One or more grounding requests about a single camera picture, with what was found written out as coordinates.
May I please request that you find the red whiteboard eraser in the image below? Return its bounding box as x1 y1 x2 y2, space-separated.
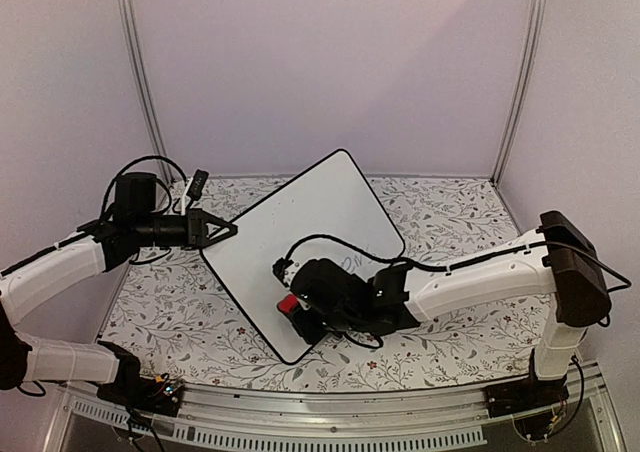
277 294 299 316

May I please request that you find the left aluminium frame post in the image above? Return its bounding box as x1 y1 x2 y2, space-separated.
117 0 168 157

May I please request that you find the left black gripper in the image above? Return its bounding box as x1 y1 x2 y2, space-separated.
135 208 238 252

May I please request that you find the floral patterned table mat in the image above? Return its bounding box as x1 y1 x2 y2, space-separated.
97 175 579 393

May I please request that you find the white whiteboard with black frame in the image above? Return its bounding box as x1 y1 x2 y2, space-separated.
201 149 405 365

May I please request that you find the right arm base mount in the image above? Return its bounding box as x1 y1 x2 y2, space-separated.
482 374 569 418

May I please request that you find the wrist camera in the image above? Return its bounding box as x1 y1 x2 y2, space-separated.
272 257 302 290
178 169 209 215

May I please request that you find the front aluminium rail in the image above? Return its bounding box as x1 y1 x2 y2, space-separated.
44 361 629 451

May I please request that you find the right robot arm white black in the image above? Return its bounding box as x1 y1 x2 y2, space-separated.
272 210 631 408

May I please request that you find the right aluminium frame post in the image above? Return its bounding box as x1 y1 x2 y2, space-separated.
491 0 546 187

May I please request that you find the aluminium frame post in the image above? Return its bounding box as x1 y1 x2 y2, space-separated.
491 0 546 187
117 0 168 157

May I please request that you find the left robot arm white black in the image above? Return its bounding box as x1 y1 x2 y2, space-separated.
1 156 238 406

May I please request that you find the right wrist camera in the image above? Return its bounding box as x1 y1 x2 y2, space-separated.
272 257 302 290

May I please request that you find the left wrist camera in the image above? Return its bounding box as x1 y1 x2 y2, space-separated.
178 169 209 215

